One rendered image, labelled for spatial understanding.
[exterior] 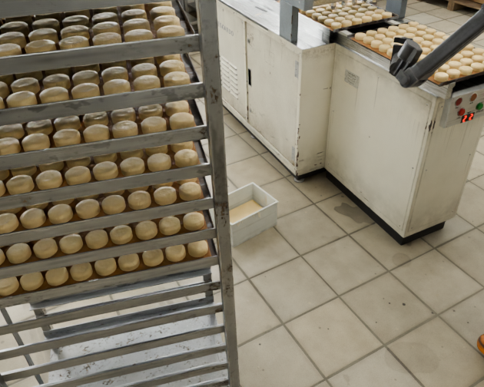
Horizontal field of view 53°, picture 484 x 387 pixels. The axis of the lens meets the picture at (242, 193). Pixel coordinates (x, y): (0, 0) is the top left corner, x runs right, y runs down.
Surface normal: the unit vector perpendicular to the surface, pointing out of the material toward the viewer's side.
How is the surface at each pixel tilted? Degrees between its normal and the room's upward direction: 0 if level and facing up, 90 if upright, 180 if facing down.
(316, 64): 90
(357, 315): 0
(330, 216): 0
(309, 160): 90
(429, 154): 90
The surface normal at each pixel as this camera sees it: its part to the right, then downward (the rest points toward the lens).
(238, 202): 0.60, 0.47
